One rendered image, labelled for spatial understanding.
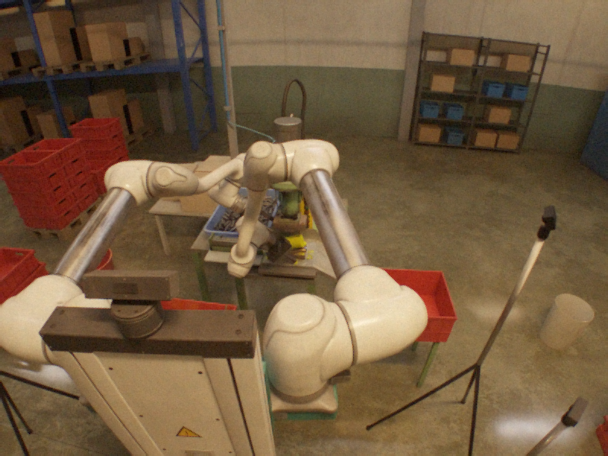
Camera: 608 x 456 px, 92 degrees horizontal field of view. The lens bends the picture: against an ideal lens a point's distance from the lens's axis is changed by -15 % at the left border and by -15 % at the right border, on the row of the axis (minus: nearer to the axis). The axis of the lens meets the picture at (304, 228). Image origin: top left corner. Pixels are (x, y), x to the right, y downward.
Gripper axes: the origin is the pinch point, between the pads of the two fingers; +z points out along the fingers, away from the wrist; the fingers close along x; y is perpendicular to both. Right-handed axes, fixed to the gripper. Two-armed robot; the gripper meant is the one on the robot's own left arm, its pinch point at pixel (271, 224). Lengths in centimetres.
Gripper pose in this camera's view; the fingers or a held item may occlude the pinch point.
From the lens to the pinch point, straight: 181.4
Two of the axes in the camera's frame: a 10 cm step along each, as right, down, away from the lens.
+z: 8.2, 5.2, 2.3
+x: 1.2, -5.5, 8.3
